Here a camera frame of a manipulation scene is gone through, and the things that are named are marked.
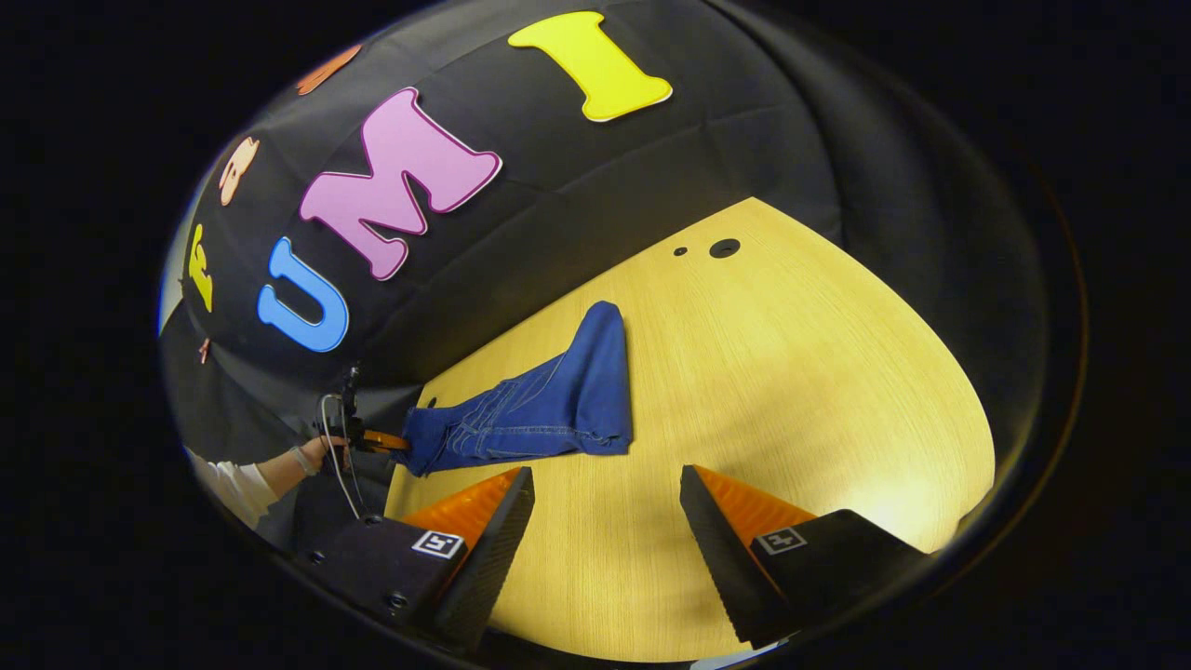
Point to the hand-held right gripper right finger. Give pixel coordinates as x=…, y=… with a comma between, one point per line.
x=730, y=568

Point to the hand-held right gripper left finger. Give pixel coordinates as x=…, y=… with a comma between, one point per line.
x=484, y=568

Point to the blue jeans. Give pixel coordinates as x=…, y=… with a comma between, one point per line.
x=558, y=409

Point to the red cloth clip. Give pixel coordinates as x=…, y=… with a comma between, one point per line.
x=203, y=351

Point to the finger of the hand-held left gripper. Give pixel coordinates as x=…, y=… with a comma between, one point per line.
x=386, y=440

